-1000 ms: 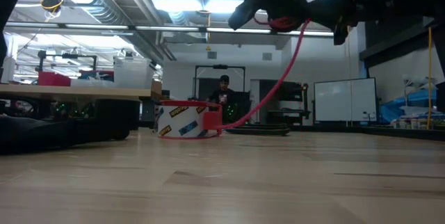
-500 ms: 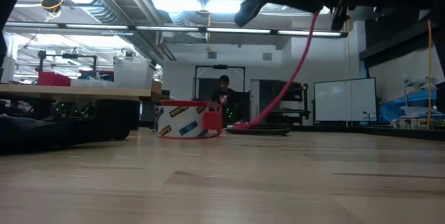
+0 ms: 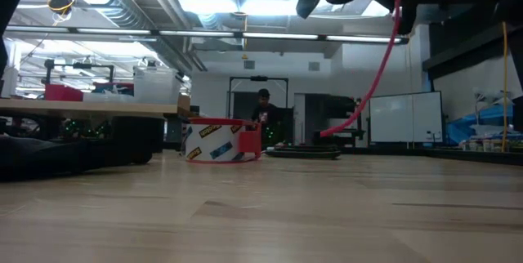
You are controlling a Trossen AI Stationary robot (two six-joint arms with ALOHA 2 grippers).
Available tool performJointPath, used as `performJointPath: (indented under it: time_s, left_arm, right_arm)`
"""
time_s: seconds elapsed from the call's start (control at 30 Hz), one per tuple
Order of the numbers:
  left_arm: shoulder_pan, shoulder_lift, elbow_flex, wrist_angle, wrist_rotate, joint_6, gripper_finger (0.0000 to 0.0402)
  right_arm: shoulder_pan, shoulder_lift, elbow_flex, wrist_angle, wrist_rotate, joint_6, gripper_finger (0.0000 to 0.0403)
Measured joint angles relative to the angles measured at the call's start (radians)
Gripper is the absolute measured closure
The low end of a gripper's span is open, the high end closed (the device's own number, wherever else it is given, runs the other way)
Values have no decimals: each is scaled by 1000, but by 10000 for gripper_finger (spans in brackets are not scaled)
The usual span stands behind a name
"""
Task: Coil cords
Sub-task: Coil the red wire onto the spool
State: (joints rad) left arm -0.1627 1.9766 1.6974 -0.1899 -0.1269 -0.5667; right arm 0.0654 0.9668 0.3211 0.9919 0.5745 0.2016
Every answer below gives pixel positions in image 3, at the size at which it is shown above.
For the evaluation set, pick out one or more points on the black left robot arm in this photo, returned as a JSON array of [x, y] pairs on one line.
[[10, 10]]

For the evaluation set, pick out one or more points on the black equipment rack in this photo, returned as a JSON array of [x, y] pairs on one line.
[[327, 108]]

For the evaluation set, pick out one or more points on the long ceiling light strip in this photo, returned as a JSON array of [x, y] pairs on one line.
[[196, 33]]

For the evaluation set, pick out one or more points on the whiteboard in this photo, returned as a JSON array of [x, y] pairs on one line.
[[404, 118]]

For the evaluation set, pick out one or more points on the person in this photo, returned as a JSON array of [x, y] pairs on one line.
[[265, 112]]

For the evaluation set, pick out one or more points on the blue tarp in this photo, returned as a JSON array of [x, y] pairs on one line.
[[490, 118]]

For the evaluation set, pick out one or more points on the black C-clamp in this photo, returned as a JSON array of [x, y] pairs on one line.
[[304, 152]]

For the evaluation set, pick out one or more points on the red tape dispenser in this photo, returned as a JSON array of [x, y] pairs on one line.
[[212, 140]]

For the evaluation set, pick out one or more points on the white plastic container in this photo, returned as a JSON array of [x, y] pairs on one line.
[[157, 87]]

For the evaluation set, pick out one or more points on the grey metal cart wooden top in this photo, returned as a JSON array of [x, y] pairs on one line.
[[81, 109]]

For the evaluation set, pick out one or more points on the red storage box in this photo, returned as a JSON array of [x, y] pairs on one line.
[[63, 92]]

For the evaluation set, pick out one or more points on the black camera gantry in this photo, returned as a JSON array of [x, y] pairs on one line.
[[81, 65], [258, 78]]

